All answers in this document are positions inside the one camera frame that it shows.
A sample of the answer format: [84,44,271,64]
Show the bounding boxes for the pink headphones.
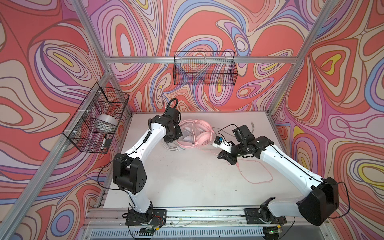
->
[179,119,216,148]

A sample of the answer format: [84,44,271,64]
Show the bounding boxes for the pink headphone cable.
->
[203,140,274,185]

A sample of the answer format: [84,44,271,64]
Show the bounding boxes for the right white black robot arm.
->
[213,125,339,226]

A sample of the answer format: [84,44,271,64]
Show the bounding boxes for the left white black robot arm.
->
[113,98,182,225]

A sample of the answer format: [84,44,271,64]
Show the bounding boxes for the grey tape roll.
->
[94,114,118,134]

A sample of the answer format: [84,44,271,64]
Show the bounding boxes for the black white marker pen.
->
[101,134,107,151]

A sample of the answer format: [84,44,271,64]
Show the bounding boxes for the rear black wire basket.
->
[173,50,238,86]

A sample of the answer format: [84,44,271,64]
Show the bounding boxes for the black wire basket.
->
[173,50,238,86]
[63,83,130,154]

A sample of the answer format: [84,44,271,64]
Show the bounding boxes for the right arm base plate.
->
[240,197,287,225]

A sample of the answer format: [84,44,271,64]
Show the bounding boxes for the left black wire basket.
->
[63,83,130,154]

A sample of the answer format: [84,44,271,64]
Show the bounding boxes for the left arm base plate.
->
[122,209,167,227]

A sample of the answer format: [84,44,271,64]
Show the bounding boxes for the white perforated cable duct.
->
[84,227,265,240]

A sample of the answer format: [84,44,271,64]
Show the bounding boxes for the aluminium front rail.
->
[81,206,312,228]

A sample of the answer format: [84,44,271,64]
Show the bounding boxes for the aluminium cage frame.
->
[0,0,340,235]

